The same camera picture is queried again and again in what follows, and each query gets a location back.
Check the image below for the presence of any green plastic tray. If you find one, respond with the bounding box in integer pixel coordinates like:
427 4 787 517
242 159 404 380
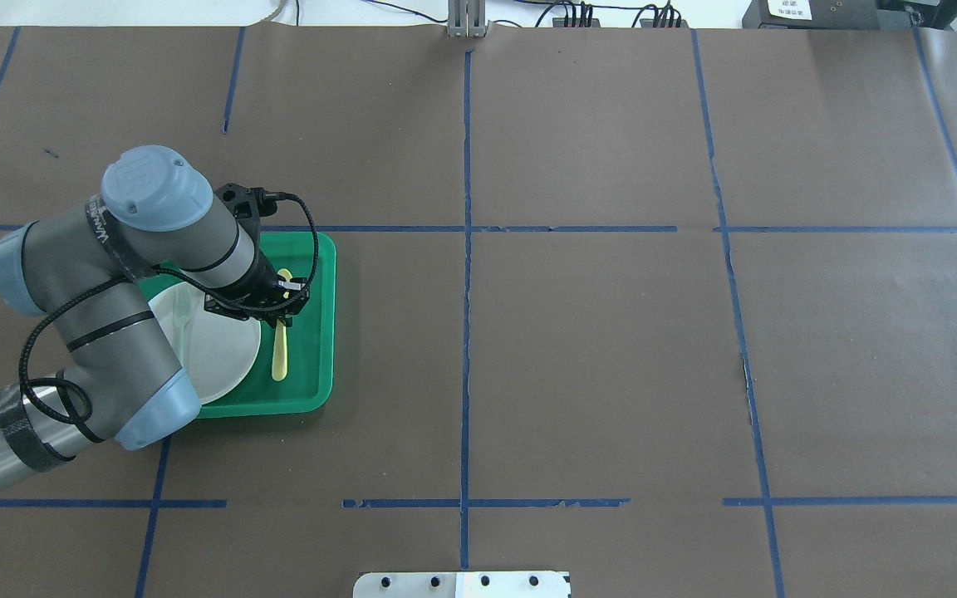
138 231 337 419

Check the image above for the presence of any aluminium frame post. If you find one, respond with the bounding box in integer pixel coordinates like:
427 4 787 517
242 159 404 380
445 0 489 38

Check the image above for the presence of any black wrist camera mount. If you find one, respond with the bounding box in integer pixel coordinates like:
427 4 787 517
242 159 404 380
213 183 262 245

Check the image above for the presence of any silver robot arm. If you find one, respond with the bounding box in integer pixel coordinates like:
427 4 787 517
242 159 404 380
0 145 317 492

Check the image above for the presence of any black computer box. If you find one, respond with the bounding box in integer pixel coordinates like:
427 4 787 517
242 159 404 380
741 1 914 31

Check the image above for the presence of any yellow plastic spoon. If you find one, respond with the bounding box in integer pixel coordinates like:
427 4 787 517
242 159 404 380
271 267 295 383

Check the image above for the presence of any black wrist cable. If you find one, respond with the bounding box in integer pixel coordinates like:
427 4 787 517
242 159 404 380
18 189 320 444

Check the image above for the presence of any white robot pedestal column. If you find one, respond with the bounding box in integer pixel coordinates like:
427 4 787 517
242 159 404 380
352 571 572 597

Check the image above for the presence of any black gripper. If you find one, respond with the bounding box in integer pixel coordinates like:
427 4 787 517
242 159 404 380
203 257 312 321

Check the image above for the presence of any white round plate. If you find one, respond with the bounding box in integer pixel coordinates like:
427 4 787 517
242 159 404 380
150 282 262 405

